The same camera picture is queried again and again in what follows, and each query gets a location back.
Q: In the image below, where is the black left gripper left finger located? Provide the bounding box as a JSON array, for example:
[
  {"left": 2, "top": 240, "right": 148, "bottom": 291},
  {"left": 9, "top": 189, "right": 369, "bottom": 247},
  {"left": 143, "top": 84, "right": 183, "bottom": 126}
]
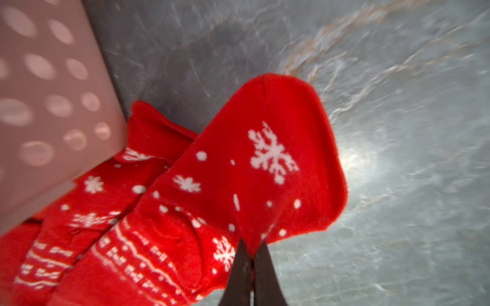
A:
[{"left": 218, "top": 240, "right": 252, "bottom": 306}]

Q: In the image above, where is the red patterned sock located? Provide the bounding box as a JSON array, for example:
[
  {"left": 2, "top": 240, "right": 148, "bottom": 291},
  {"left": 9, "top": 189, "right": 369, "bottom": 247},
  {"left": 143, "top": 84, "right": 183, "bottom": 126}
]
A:
[{"left": 48, "top": 74, "right": 348, "bottom": 305}]

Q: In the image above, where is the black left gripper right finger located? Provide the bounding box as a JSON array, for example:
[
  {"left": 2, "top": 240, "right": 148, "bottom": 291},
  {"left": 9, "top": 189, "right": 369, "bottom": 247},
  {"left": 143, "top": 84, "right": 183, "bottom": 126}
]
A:
[{"left": 253, "top": 240, "right": 288, "bottom": 306}]

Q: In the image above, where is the pink perforated plastic basket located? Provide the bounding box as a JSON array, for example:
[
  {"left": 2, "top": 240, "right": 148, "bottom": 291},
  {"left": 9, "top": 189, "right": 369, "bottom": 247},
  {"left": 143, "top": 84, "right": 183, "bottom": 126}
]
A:
[{"left": 1, "top": 1, "right": 126, "bottom": 233}]

